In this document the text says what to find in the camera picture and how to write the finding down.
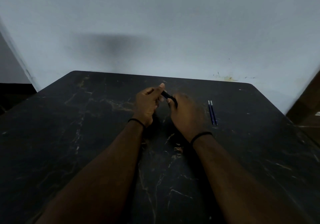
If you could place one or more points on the person's right forearm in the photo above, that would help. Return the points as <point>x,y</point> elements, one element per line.
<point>237,181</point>

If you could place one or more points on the person's left hand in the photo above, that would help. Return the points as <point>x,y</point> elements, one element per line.
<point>145,104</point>

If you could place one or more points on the person's right hand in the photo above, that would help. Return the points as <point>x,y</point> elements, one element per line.
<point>186,116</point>

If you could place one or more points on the black right wristband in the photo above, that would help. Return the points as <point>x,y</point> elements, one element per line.
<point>200,136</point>

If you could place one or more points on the person's left thumb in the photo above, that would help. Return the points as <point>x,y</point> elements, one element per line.
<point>159,89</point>

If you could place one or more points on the person's left forearm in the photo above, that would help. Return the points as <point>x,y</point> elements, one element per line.
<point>100,181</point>

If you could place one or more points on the person's right thumb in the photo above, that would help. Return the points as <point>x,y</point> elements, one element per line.
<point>172,102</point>

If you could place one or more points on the black left wristband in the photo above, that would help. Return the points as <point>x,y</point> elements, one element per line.
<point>137,121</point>

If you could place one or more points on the blue pen refill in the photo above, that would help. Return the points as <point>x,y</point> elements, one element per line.
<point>213,112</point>
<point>210,112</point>

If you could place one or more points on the black pen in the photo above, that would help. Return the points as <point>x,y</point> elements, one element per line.
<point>168,97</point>

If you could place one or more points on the black wristband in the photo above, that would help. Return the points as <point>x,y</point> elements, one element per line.
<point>200,136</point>
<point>137,121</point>

